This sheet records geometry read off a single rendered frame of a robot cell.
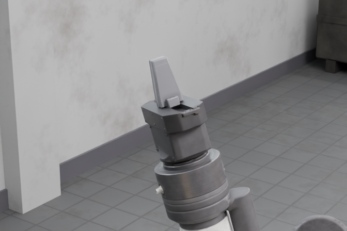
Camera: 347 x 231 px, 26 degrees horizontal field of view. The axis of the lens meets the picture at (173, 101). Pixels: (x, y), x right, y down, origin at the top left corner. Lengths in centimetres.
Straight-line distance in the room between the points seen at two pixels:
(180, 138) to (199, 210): 10
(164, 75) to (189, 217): 18
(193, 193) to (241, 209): 7
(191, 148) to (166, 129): 4
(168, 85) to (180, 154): 9
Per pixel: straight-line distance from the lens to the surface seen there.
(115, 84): 483
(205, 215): 96
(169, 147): 94
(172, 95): 95
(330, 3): 682
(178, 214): 96
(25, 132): 412
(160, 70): 94
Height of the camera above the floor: 189
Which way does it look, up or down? 18 degrees down
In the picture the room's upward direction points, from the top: straight up
